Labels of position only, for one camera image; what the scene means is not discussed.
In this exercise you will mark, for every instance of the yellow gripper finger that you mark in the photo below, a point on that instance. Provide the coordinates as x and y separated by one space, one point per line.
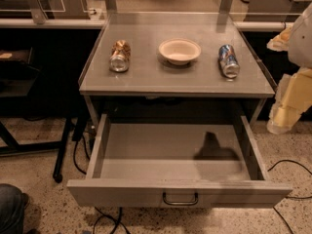
293 98
280 42

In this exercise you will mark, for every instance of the blue silver redbull can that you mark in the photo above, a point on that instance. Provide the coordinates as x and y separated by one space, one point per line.
229 65

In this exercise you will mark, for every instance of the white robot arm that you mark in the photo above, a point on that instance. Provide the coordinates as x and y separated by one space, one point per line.
300 43

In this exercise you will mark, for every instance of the open grey top drawer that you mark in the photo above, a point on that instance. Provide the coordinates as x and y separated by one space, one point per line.
133 164

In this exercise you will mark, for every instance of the grey cabinet with glass top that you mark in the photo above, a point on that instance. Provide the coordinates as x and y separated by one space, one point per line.
150 75

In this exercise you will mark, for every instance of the gold brown soda can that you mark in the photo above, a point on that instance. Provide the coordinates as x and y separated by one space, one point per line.
119 60

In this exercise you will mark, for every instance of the white paper bowl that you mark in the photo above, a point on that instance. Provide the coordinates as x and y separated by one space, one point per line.
179 51

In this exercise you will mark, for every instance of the person's leg in jeans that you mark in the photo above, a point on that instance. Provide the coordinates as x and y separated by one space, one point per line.
12 206

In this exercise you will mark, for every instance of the black metal drawer handle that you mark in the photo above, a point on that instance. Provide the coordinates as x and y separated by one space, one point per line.
180 200

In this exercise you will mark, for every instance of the white horizontal rail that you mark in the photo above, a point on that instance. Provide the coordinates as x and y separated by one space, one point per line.
99 24

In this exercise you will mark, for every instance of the black metal table frame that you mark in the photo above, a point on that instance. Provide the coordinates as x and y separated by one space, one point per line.
18 76

